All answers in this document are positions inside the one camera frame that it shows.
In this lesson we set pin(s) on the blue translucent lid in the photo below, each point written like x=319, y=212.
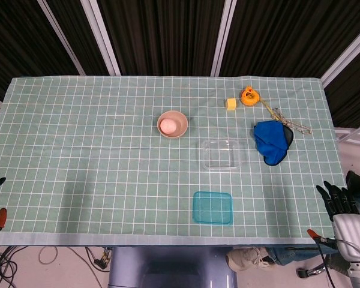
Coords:
x=213, y=208

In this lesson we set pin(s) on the thin grey frame post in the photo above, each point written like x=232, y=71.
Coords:
x=61, y=37

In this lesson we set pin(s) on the beige bowl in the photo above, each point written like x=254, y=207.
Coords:
x=181, y=123

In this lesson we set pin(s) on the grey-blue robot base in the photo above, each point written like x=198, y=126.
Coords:
x=171, y=267

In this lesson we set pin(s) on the black flat panel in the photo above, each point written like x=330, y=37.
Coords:
x=358, y=181

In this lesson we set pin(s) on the orange tape measure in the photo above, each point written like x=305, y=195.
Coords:
x=249, y=96

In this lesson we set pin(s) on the blue cloth with black trim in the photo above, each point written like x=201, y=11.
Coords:
x=270, y=141

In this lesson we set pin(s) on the black curtain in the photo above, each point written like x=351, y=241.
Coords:
x=168, y=30

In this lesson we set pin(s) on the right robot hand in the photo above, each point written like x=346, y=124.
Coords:
x=351, y=234

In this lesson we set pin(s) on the beige sneaker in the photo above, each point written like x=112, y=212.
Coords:
x=246, y=259

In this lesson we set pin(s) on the green checkered tablecloth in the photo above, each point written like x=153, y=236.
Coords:
x=78, y=150

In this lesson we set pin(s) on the yellow foam cube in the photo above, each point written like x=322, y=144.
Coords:
x=231, y=104

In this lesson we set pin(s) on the white frame post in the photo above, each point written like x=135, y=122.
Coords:
x=225, y=36
x=348, y=51
x=100, y=36

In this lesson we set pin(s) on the clear plastic container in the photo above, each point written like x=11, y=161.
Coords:
x=223, y=154

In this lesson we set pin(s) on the chrome chair base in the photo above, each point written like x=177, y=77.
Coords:
x=313, y=271

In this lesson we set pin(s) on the black and yellow plug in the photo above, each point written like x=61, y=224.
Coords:
x=103, y=259

